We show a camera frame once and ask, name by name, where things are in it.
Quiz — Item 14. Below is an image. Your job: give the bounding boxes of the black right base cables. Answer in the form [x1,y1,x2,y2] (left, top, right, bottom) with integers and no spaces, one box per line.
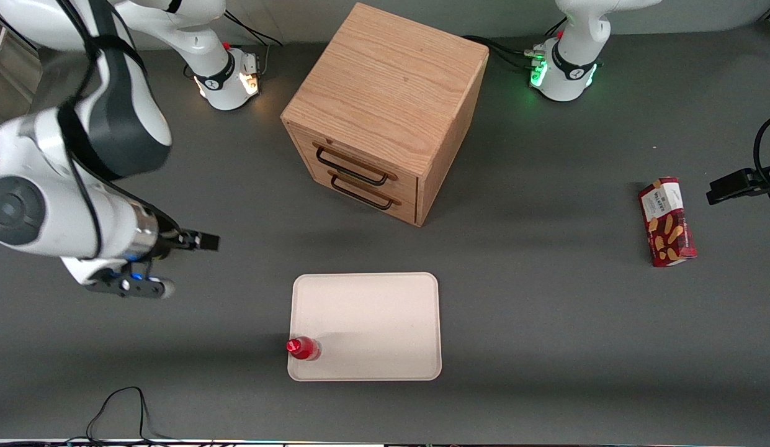
[222,9,286,80]

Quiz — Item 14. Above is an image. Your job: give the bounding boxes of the thin black looped floor cable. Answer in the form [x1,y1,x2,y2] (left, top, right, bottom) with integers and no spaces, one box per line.
[65,386,174,445]

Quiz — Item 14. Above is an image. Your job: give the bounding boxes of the beige background frame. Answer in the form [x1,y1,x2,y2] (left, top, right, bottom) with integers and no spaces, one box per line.
[0,12,44,125]

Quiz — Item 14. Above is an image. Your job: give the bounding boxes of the wooden two-drawer cabinet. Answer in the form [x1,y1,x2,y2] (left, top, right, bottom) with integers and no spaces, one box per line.
[280,2,490,228]

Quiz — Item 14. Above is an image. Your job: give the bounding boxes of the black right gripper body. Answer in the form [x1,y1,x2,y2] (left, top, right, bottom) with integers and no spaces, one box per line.
[153,226,188,259]

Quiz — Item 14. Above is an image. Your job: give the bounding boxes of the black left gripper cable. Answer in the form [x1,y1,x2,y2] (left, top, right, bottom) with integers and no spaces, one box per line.
[753,114,770,187]

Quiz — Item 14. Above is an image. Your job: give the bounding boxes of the red cookie box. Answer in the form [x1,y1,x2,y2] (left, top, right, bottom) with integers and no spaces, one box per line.
[638,176,698,268]

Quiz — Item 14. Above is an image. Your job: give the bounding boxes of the beige plastic tray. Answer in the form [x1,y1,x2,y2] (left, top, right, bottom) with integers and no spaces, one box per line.
[287,272,442,382]

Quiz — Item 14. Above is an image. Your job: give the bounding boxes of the black left base cables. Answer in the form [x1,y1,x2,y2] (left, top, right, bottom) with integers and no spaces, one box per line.
[462,17,568,73]

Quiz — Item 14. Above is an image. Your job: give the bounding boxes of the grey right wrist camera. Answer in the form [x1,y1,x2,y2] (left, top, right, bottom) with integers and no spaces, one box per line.
[83,269,176,300]

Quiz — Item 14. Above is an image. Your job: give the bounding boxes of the grey table mat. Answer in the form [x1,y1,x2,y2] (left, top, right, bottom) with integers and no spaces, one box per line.
[0,25,770,443]

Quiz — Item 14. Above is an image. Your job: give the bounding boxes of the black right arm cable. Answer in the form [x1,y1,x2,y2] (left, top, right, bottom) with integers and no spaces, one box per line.
[53,0,181,261]

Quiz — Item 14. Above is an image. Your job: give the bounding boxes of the red coke bottle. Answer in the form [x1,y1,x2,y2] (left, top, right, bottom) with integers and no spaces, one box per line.
[286,336,323,362]

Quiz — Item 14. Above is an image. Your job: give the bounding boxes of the black base cables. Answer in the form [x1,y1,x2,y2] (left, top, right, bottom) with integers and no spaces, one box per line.
[462,17,568,73]
[222,9,286,80]

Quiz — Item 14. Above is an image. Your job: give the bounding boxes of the short black drawer handle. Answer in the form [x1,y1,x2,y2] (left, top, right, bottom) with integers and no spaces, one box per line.
[328,171,402,211]

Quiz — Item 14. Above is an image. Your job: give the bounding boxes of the long black drawer handle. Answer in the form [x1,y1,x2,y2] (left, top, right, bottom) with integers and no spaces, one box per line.
[314,144,399,187]

